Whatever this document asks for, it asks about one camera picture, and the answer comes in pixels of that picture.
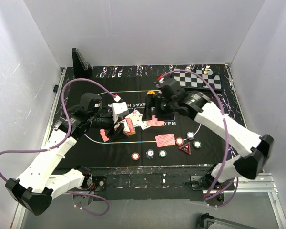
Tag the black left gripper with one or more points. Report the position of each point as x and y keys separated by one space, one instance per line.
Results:
x=112 y=134

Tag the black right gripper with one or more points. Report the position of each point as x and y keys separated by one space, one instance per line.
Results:
x=151 y=102

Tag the red playing card deck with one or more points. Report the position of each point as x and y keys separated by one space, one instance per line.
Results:
x=128 y=129

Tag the red backed card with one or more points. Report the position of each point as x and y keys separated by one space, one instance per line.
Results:
x=154 y=122
x=165 y=140

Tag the eight of hearts card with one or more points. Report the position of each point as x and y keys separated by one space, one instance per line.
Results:
x=133 y=115

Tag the four of spades card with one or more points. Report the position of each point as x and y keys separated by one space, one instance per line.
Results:
x=138 y=122

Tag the red poker chip stack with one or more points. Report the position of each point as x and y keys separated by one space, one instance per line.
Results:
x=135 y=156

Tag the green poker chip stack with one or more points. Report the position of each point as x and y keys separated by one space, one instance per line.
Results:
x=162 y=153

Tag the black triangular all-in marker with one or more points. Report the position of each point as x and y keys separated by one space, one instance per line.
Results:
x=186 y=148

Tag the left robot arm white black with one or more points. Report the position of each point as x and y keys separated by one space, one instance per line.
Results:
x=34 y=188

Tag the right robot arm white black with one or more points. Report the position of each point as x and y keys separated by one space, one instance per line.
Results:
x=253 y=150

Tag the black texas holdem poker mat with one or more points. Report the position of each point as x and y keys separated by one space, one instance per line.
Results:
x=92 y=151

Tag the black white chess board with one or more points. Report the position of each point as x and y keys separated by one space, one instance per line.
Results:
x=194 y=81

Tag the white chess pawn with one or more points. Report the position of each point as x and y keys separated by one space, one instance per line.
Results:
x=206 y=69

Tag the black card shoe stand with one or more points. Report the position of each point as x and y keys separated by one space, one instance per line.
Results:
x=81 y=67

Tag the black case corner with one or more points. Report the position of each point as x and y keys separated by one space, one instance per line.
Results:
x=207 y=221

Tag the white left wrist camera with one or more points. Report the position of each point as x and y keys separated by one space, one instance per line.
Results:
x=119 y=110

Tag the aluminium frame rail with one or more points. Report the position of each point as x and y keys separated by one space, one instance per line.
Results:
x=255 y=203

